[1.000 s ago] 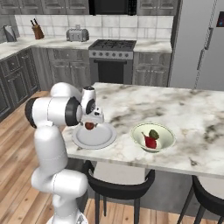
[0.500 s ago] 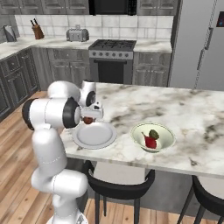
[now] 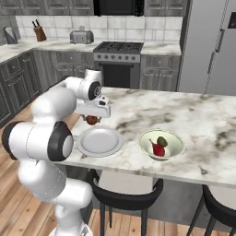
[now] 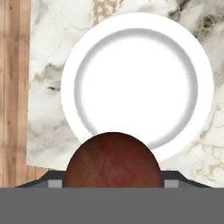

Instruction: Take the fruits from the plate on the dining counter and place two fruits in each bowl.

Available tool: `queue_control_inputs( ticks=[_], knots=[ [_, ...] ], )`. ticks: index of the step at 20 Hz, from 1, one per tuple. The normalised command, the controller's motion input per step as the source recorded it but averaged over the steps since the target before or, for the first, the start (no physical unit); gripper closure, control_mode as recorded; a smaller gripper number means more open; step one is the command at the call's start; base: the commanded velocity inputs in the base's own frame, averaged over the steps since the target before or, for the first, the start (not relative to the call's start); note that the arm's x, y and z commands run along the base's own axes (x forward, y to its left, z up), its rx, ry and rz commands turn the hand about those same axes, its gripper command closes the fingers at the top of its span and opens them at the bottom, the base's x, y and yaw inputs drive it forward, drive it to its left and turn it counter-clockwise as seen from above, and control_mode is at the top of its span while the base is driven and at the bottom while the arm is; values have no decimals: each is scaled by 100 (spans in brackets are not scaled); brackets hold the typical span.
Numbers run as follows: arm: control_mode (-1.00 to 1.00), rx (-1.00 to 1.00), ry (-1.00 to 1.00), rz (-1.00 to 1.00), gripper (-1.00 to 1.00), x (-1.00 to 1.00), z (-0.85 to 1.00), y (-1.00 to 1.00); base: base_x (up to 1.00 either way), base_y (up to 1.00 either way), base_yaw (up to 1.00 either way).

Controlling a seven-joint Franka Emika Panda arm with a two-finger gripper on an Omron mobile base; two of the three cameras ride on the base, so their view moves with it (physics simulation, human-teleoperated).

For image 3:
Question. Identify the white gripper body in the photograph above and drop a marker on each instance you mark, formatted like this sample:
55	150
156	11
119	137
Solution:
92	110

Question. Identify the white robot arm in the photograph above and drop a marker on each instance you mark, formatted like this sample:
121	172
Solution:
46	144

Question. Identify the white round plate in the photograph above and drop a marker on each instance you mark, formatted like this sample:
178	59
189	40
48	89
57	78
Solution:
99	142

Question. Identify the pale green bowl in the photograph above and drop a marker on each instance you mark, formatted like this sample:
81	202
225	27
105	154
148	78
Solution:
175	147

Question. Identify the dark red round fruit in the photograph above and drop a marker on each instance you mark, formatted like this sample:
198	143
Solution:
92	120

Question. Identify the grey lower cupboards run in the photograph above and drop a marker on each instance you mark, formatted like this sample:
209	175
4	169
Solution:
15	83
67	66

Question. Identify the steel oven with hob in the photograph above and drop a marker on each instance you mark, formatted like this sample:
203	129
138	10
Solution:
118	66

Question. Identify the silver toaster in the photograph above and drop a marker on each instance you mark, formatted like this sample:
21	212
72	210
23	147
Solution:
81	37

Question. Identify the grey lower cupboard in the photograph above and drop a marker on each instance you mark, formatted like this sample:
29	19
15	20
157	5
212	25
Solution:
159	73

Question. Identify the green fruit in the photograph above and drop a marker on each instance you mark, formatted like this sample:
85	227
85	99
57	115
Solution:
162	141

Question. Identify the red fruit with stem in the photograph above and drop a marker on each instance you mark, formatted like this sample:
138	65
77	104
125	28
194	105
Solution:
159	150

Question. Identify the brown knife block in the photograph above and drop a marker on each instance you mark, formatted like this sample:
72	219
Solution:
40	33

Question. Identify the black bar stool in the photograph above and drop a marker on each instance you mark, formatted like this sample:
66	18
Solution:
126	198
219	209

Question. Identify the black microwave oven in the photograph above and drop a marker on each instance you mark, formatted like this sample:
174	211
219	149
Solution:
118	7

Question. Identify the grey upper cupboards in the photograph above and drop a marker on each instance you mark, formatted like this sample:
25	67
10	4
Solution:
166	7
46	6

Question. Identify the steel fridge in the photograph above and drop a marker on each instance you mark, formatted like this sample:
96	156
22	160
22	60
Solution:
206	49

